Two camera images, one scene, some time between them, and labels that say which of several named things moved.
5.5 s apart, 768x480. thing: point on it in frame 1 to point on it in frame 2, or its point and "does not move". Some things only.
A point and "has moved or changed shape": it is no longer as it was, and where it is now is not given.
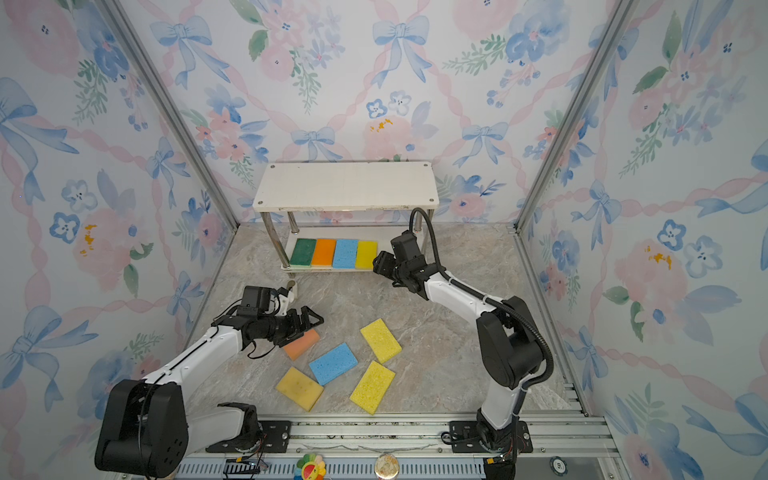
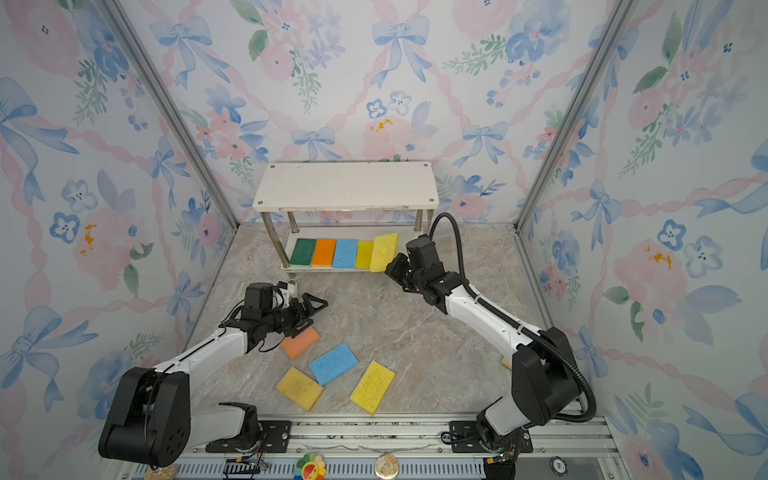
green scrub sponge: (304, 252) does not move
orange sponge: (324, 252) does not move
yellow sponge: (367, 250) does not move
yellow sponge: (381, 340) has moved or changed shape
